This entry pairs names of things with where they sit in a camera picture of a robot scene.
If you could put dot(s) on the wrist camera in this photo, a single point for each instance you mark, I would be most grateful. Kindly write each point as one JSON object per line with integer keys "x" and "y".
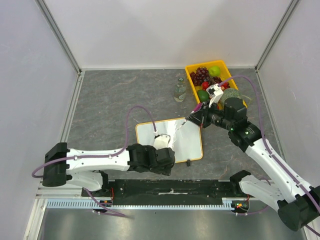
{"x": 215, "y": 93}
{"x": 162, "y": 141}

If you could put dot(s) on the magenta marker cap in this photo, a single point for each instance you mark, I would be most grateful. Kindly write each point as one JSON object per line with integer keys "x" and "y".
{"x": 198, "y": 106}

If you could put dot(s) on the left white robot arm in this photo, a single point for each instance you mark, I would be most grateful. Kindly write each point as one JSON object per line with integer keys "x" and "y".
{"x": 85, "y": 169}

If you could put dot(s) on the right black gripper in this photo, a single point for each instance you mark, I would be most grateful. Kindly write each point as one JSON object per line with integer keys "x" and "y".
{"x": 203, "y": 117}

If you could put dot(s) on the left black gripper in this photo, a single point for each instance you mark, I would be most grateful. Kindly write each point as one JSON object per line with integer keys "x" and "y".
{"x": 165, "y": 170}

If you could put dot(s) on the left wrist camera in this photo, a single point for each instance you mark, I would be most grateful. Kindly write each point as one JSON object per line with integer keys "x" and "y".
{"x": 162, "y": 141}

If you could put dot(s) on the yellow framed whiteboard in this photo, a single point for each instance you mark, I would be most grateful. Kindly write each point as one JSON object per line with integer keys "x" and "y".
{"x": 185, "y": 142}

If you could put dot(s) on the green avocado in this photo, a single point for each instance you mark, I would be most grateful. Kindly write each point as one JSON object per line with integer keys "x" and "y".
{"x": 203, "y": 95}

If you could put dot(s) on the red cherry bunch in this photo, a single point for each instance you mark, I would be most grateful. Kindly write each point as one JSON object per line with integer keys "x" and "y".
{"x": 212, "y": 81}

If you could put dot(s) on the green netted melon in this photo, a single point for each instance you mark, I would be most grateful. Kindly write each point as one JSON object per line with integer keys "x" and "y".
{"x": 229, "y": 93}

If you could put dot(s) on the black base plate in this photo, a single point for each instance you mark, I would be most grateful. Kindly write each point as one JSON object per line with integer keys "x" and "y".
{"x": 124, "y": 188}

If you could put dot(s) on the purple grape bunch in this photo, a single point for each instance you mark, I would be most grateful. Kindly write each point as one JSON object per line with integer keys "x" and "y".
{"x": 199, "y": 75}

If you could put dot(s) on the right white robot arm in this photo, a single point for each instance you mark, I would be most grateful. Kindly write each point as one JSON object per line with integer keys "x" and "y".
{"x": 295, "y": 200}

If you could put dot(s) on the green apple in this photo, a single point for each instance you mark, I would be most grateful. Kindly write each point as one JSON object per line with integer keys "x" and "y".
{"x": 214, "y": 71}

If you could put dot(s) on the clear glass bottle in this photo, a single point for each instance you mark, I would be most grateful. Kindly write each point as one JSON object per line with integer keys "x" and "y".
{"x": 180, "y": 90}

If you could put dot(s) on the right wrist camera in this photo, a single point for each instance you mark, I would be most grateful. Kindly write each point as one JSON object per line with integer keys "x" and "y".
{"x": 215, "y": 93}

